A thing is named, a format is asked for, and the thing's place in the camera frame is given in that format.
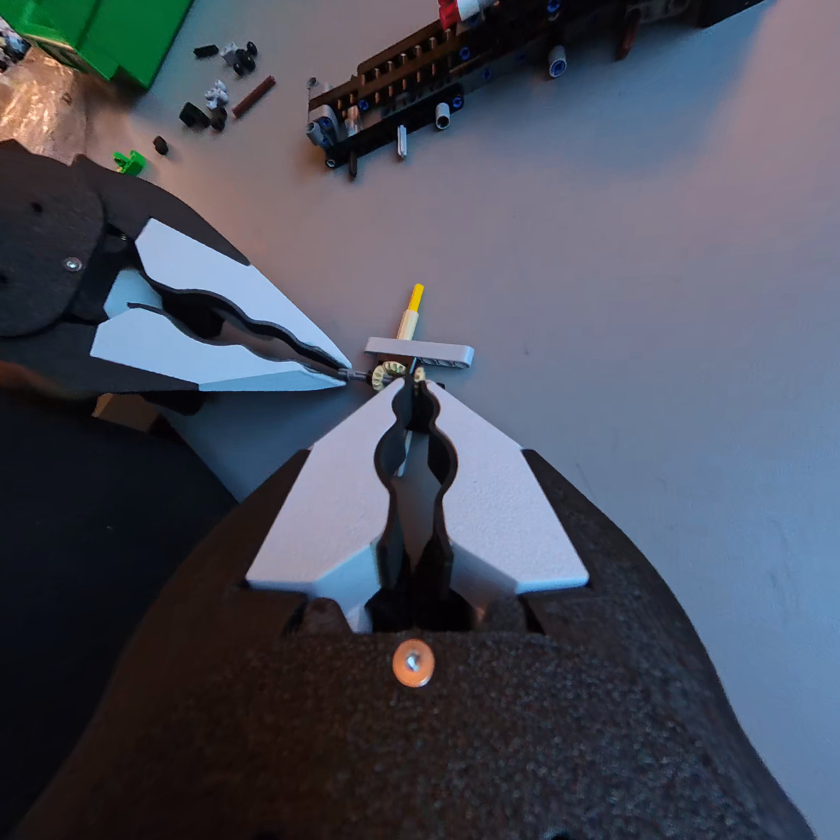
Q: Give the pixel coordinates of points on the pile of black lego pieces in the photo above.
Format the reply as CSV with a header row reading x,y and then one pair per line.
x,y
193,115

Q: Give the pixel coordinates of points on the brown lego axle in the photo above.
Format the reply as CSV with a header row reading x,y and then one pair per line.
x,y
253,97

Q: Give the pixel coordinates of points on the yellow lego axle pin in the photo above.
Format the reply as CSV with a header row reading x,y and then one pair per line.
x,y
410,315

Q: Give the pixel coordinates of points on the green lego piece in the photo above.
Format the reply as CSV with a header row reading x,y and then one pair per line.
x,y
130,163

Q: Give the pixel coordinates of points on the clear plastic bag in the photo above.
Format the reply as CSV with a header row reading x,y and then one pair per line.
x,y
39,111

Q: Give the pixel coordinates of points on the lego truck model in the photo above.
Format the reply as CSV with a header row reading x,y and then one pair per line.
x,y
407,79

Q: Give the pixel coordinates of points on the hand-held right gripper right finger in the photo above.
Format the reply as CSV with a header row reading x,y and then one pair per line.
x,y
512,518

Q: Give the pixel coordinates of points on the light grey lego beam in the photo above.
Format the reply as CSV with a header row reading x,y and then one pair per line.
x,y
420,350

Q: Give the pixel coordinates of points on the green plastic bin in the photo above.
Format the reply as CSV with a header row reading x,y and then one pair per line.
x,y
118,33

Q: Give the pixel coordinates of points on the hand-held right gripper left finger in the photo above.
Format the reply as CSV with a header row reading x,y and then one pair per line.
x,y
328,512

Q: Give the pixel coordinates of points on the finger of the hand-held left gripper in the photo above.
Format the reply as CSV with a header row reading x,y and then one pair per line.
x,y
170,354
216,269

